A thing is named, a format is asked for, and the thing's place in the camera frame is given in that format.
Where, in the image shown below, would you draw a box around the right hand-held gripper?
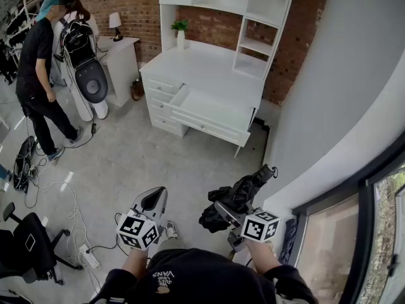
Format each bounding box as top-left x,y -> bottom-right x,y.
214,201 -> 282,253

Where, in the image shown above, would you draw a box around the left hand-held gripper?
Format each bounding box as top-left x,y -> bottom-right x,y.
116,187 -> 168,251

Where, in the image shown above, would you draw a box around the black umbrella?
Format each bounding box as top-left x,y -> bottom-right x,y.
199,164 -> 279,234

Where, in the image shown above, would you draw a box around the wide white drawer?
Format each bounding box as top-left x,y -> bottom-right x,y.
166,84 -> 256,147

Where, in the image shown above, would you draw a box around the person's right forearm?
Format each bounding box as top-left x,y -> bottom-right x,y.
246,239 -> 283,276

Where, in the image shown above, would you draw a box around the person's left forearm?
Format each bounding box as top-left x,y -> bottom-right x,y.
121,246 -> 150,279

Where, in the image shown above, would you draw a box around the small white drawer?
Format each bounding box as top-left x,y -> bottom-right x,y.
149,108 -> 184,136
147,94 -> 174,112
146,78 -> 185,96

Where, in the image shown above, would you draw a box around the person's grey sneaker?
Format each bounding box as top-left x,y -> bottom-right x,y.
164,220 -> 178,239

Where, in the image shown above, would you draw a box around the person's beige trousers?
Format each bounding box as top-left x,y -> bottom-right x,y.
156,236 -> 190,253

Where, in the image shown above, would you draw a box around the white power strip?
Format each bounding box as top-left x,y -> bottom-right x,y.
78,244 -> 101,269

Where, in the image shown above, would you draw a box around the person's black sweatshirt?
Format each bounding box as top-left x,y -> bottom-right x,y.
84,248 -> 319,304

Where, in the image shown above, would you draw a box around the smartphone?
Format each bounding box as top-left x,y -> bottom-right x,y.
24,233 -> 37,253

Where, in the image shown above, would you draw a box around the black office chair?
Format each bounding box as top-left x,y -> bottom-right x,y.
0,201 -> 84,286

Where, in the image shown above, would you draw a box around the brown bag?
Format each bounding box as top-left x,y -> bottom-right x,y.
130,79 -> 146,102

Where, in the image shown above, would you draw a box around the white side cabinet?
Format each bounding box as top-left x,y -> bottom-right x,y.
96,35 -> 140,108

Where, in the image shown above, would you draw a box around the white desk with hutch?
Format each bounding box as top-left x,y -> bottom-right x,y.
139,0 -> 298,158

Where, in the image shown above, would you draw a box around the green plant in white vase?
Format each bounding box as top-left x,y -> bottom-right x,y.
170,19 -> 190,51

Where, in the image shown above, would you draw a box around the white shade table lamp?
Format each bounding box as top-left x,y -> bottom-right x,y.
108,12 -> 124,42

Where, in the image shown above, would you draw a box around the white rack with black items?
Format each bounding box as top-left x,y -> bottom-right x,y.
0,0 -> 54,86

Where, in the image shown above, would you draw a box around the white cable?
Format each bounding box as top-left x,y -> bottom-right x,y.
23,156 -> 105,293

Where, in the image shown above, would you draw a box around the black window frame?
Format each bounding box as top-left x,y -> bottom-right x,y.
290,142 -> 405,304

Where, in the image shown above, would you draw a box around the black power adapter cable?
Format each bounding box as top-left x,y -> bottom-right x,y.
63,104 -> 98,149

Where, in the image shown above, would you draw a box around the black bag with cables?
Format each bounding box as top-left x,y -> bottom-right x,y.
12,135 -> 38,193

